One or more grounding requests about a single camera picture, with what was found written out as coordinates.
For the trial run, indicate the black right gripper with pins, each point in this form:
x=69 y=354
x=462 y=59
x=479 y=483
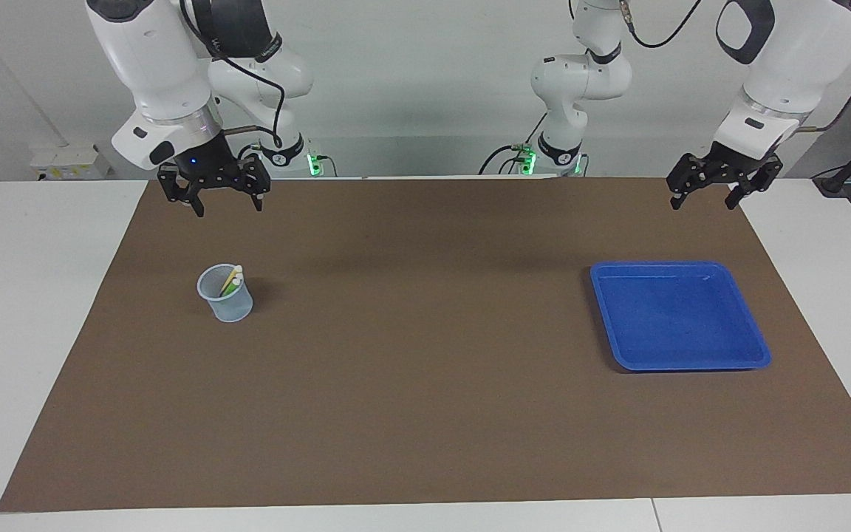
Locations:
x=211 y=170

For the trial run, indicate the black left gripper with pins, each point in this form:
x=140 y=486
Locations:
x=736 y=162

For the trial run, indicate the yellow pen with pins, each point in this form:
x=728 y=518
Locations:
x=229 y=279

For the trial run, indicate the green pen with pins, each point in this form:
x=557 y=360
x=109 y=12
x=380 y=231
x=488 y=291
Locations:
x=231 y=289

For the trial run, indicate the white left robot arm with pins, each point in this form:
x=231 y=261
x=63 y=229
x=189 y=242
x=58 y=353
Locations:
x=787 y=66

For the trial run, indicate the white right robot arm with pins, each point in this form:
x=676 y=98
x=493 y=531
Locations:
x=152 y=66

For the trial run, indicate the blue plastic tray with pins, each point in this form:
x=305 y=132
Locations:
x=680 y=318

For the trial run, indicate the translucent mesh pen cup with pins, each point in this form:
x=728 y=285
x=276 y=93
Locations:
x=230 y=309

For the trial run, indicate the brown table mat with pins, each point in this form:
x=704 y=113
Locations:
x=425 y=406

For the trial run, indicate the white wall socket box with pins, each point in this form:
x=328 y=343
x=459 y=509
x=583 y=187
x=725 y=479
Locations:
x=71 y=162

